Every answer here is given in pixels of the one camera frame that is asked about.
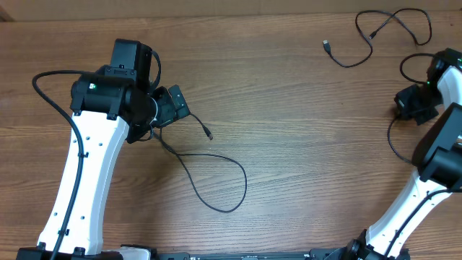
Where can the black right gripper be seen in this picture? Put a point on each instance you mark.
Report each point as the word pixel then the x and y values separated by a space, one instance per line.
pixel 407 105

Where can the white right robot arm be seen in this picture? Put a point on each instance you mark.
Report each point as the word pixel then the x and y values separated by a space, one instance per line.
pixel 436 161

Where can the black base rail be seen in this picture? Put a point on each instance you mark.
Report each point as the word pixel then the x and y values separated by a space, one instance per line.
pixel 252 254

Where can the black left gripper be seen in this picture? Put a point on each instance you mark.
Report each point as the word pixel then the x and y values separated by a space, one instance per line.
pixel 169 113

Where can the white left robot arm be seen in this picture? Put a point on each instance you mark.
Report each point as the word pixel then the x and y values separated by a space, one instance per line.
pixel 116 104

